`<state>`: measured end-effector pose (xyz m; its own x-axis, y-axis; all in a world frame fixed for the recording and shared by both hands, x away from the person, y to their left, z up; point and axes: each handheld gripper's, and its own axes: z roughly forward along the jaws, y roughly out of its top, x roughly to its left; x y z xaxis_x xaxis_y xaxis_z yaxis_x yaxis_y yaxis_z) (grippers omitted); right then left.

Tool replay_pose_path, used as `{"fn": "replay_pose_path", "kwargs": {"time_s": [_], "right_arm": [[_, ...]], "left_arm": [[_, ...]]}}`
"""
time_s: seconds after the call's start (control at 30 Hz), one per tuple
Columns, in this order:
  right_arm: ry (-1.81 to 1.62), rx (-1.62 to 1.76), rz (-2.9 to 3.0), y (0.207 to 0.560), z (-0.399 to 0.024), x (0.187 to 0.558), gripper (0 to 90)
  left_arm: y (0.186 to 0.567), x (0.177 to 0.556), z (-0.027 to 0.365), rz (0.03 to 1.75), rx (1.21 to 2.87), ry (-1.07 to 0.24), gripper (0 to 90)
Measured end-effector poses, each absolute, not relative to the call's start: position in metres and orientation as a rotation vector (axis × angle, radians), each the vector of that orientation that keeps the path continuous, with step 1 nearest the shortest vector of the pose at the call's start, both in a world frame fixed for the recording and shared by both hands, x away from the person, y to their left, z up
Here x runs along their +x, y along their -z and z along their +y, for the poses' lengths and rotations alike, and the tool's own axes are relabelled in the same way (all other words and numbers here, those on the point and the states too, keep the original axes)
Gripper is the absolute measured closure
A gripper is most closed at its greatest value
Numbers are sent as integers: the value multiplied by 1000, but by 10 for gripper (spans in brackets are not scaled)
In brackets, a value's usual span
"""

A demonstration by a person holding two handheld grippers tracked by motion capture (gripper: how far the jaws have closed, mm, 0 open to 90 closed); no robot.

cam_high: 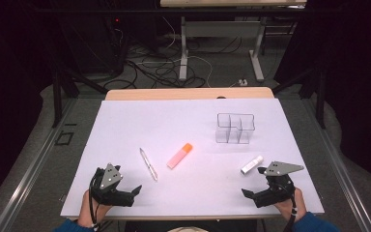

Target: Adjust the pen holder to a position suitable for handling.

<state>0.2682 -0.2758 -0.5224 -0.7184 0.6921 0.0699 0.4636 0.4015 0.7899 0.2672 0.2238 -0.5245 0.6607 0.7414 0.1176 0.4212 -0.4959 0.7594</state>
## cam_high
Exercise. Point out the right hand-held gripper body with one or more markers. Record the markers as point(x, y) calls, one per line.
point(278, 190)

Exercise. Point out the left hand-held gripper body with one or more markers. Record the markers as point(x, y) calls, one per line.
point(109, 175)

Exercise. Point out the white tube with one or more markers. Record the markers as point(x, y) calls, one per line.
point(251, 165)

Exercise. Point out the silver pen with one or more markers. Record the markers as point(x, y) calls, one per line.
point(148, 164)

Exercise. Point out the clear plastic organizer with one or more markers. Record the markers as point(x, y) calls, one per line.
point(235, 129)

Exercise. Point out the orange highlighter marker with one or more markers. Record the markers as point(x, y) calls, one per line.
point(178, 157)

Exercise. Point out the person's right hand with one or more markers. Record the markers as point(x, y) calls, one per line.
point(291, 206)

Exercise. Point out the person's left hand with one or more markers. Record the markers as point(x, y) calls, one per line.
point(85, 212)

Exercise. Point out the beige object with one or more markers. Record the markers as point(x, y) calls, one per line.
point(186, 229)

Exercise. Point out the white plug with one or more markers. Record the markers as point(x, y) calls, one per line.
point(243, 82)

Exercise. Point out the wooden table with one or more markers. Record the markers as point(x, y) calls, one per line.
point(174, 93)

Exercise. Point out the black metal stand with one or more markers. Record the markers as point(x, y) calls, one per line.
point(320, 96)
point(57, 96)

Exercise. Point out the black computer tower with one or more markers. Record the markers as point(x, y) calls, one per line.
point(93, 45)

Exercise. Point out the desk with white legs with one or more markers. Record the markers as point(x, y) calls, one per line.
point(219, 29)

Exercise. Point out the aluminium floor rail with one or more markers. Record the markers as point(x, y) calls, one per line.
point(338, 167)
point(29, 174)

